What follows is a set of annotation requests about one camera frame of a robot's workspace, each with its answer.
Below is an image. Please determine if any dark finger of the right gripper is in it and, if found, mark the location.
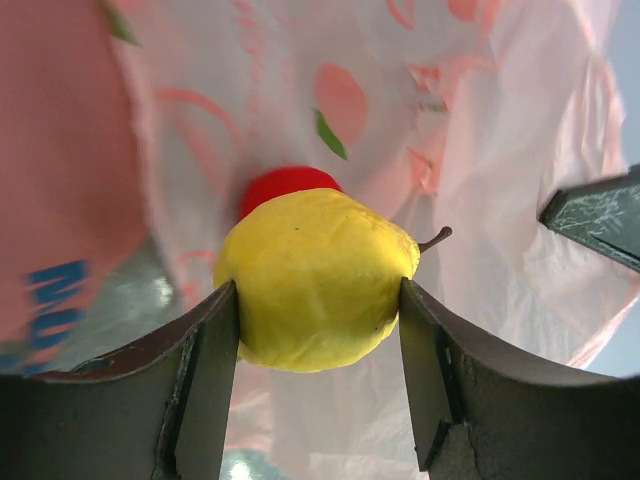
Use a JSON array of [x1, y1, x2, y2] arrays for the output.
[[539, 165, 640, 272]]

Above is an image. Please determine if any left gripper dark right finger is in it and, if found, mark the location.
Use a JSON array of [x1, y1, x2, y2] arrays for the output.
[[399, 280, 639, 479]]

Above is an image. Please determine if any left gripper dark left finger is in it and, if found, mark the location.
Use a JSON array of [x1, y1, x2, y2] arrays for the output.
[[1, 282, 239, 479]]

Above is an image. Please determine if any pink plastic bag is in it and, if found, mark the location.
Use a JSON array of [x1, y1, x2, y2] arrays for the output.
[[99, 0, 640, 480]]

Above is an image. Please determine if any red apple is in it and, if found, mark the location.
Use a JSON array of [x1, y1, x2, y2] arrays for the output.
[[238, 165, 342, 220]]

